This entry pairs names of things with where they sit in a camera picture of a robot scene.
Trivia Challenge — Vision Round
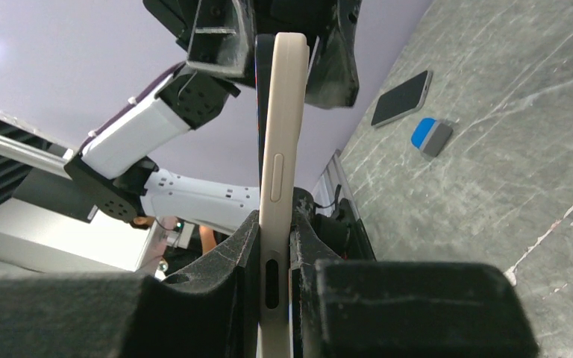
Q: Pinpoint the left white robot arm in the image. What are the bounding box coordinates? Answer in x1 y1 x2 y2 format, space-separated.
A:
64 1 362 233

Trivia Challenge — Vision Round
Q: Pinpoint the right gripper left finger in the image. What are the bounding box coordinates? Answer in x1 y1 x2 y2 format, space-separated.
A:
0 211 260 357

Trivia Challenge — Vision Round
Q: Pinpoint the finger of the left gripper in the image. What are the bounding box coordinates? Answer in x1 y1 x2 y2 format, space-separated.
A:
305 0 362 109
187 0 255 78

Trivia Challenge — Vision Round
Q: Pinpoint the blue grey small cylinder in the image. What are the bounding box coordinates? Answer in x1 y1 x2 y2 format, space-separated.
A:
410 118 454 157

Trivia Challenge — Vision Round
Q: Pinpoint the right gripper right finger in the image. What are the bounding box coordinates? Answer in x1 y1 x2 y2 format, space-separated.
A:
290 217 539 357

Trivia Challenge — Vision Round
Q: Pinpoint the black smartphone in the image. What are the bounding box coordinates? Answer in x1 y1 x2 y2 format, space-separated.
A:
254 34 292 357
370 70 433 128

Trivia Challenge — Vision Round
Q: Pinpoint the beige phone case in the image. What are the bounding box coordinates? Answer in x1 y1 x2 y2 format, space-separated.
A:
259 33 309 357

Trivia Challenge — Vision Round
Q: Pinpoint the aluminium frame rail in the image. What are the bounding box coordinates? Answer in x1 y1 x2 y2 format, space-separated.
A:
312 150 354 215

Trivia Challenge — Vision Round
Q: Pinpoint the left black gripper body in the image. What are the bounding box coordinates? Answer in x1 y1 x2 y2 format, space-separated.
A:
143 0 338 50

